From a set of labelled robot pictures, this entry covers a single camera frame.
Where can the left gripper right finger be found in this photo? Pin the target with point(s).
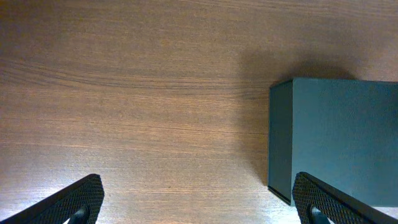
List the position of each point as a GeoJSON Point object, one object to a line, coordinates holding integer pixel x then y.
{"type": "Point", "coordinates": [318, 202]}

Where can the black gift box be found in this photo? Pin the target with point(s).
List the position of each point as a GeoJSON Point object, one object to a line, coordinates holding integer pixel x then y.
{"type": "Point", "coordinates": [343, 132]}

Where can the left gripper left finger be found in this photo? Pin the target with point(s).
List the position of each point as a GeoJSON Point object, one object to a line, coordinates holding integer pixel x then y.
{"type": "Point", "coordinates": [80, 202]}

